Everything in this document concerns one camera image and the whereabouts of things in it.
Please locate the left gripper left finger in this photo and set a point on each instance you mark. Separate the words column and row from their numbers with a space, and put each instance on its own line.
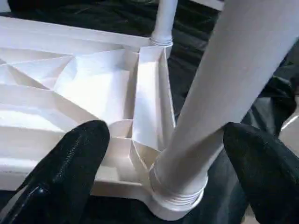
column 58, row 175

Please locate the white plastic table top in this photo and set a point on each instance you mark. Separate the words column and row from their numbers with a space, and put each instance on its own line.
column 70, row 81

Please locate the white plastic table leg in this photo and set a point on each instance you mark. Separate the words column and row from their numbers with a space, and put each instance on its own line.
column 233, row 70
column 163, row 23

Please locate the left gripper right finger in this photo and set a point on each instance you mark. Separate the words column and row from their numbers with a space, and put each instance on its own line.
column 264, row 175

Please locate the black mat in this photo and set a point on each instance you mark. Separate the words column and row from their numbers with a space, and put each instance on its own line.
column 191, row 46

